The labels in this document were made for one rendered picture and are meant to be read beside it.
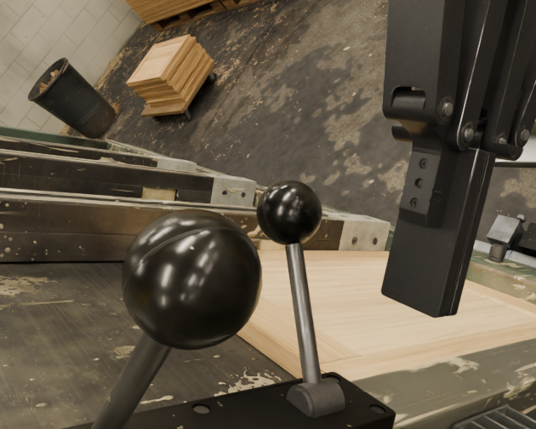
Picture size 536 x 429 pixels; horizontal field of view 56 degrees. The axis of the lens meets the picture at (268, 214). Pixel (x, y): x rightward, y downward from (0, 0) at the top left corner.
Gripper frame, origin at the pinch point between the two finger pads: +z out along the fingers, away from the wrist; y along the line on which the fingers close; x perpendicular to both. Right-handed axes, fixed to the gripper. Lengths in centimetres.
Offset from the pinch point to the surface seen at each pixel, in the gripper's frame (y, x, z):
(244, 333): 8.3, 21.5, 15.1
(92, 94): 142, 468, -12
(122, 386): -12.4, 1.6, 6.0
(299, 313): -0.4, 6.5, 6.5
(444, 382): 12.7, 4.4, 11.7
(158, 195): 31, 87, 14
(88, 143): 49, 189, 12
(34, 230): -4.4, 44.6, 11.9
